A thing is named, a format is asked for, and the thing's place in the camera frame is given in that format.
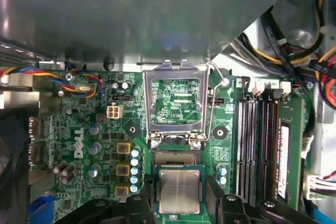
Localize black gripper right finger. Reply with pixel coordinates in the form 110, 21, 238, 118
206, 175, 318, 224

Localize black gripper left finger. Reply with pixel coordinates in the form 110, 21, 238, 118
54, 174, 158, 224

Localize silver-topped CPU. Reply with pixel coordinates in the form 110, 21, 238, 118
154, 165, 206, 216

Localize wire locking lever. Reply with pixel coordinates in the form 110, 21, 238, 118
146, 58, 228, 142

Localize CPU socket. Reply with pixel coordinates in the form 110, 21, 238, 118
148, 140, 211, 224

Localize green RAM stick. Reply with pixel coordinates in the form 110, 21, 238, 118
272, 95, 307, 210

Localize green Dell motherboard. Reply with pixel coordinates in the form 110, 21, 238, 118
27, 63, 314, 224

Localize blue expansion slot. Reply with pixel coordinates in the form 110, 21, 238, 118
27, 194, 56, 224

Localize cream four-pin power connector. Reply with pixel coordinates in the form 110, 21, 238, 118
106, 104, 124, 119

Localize grey power supply unit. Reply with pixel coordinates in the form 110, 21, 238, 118
0, 0, 310, 71

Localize white wire connector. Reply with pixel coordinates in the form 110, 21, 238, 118
301, 174, 336, 201

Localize blue data cable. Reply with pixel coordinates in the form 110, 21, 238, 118
309, 199, 336, 224

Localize multicoloured fan wire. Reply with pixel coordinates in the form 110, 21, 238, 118
0, 65, 103, 100

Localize yellow and black power cables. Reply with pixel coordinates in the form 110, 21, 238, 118
235, 0, 336, 109

